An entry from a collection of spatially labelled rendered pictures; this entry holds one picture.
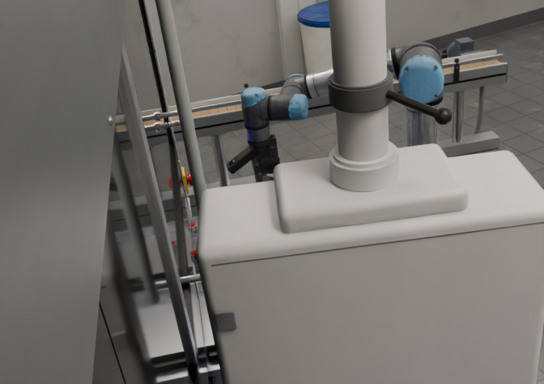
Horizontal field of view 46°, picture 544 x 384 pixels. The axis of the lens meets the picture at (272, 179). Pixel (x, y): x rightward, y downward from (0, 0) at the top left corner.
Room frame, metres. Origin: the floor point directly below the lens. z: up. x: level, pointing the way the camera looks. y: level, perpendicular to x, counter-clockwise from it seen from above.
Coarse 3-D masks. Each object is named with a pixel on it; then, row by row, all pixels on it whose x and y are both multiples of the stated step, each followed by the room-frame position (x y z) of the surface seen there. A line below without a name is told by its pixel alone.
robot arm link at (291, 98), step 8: (288, 88) 1.80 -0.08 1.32; (296, 88) 1.80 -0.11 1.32; (272, 96) 1.75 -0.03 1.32; (280, 96) 1.74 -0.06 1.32; (288, 96) 1.74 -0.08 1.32; (296, 96) 1.73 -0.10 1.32; (304, 96) 1.73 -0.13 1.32; (272, 104) 1.73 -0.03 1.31; (280, 104) 1.72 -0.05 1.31; (288, 104) 1.72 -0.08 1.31; (296, 104) 1.71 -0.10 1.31; (304, 104) 1.71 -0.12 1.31; (272, 112) 1.72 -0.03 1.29; (280, 112) 1.71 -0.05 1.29; (288, 112) 1.71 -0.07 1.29; (296, 112) 1.70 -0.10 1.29; (304, 112) 1.71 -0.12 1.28; (272, 120) 1.74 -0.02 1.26; (280, 120) 1.73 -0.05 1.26; (288, 120) 1.73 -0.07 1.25
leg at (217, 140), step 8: (216, 136) 2.61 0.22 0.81; (216, 144) 2.61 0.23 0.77; (216, 152) 2.61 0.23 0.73; (224, 152) 2.63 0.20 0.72; (216, 160) 2.62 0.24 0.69; (224, 160) 2.62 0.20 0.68; (216, 168) 2.63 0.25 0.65; (224, 168) 2.61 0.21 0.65; (224, 176) 2.61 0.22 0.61; (224, 184) 2.61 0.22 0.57
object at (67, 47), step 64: (0, 0) 0.31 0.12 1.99; (64, 0) 0.49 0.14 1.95; (0, 64) 0.28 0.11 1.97; (64, 64) 0.42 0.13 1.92; (128, 64) 0.88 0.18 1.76; (0, 128) 0.25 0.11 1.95; (64, 128) 0.36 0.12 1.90; (0, 192) 0.22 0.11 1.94; (64, 192) 0.32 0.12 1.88; (0, 256) 0.20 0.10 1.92; (64, 256) 0.28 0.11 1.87; (0, 320) 0.18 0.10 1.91; (64, 320) 0.24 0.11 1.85; (192, 320) 0.97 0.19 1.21
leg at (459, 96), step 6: (462, 90) 2.72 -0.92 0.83; (456, 96) 2.74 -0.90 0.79; (462, 96) 2.74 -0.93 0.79; (456, 102) 2.74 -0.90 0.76; (462, 102) 2.74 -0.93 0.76; (456, 108) 2.74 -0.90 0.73; (462, 108) 2.74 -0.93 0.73; (456, 114) 2.74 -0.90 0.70; (462, 114) 2.74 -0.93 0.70; (456, 120) 2.74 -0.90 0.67; (462, 120) 2.74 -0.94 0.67; (456, 126) 2.74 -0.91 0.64; (462, 126) 2.74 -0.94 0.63; (456, 132) 2.74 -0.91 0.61; (462, 132) 2.75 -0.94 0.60; (456, 138) 2.74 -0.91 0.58; (462, 138) 2.75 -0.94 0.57
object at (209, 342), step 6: (198, 282) 1.46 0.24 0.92; (198, 288) 1.46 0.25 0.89; (204, 300) 1.42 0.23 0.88; (204, 306) 1.39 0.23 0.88; (204, 312) 1.37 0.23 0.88; (204, 318) 1.34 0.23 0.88; (204, 324) 1.32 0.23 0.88; (204, 330) 1.30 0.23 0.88; (210, 330) 1.29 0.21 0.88; (204, 336) 1.27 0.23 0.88; (210, 336) 1.27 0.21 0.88; (204, 342) 1.25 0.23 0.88; (210, 342) 1.25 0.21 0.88; (210, 348) 1.20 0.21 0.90
